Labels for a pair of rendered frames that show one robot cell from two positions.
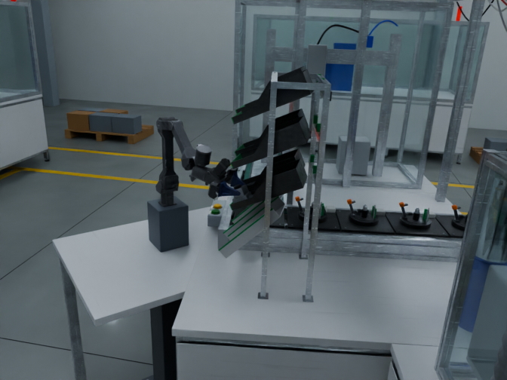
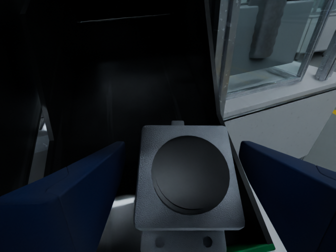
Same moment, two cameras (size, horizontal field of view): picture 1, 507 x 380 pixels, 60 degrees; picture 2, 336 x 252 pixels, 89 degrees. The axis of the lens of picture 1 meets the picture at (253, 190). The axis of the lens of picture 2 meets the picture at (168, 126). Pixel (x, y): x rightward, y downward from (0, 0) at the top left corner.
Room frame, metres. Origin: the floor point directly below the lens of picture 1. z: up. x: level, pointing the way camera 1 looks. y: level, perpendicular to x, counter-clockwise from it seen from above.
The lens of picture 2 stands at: (1.55, 0.10, 1.32)
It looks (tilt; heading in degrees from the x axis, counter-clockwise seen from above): 36 degrees down; 250
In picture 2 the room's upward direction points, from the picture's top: 5 degrees counter-clockwise
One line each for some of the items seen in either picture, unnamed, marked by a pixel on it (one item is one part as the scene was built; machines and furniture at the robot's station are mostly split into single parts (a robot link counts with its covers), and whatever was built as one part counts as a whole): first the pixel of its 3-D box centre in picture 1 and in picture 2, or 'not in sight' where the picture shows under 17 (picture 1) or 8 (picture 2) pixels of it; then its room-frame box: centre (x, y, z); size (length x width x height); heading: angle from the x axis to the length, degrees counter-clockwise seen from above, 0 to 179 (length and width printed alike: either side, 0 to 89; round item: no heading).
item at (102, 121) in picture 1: (110, 124); not in sight; (7.33, 2.45, 0.20); 1.20 x 0.80 x 0.41; 80
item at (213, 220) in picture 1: (217, 212); not in sight; (2.06, 0.18, 0.93); 0.21 x 0.07 x 0.06; 178
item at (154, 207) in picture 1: (167, 223); not in sight; (1.84, 0.39, 0.96); 0.14 x 0.14 x 0.20; 35
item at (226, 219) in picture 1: (233, 202); not in sight; (2.25, 0.11, 0.91); 0.89 x 0.06 x 0.11; 178
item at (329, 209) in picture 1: (313, 209); not in sight; (1.96, -0.29, 1.01); 0.24 x 0.24 x 0.13; 88
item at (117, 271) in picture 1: (173, 250); not in sight; (1.80, 0.36, 0.84); 0.90 x 0.70 x 0.03; 125
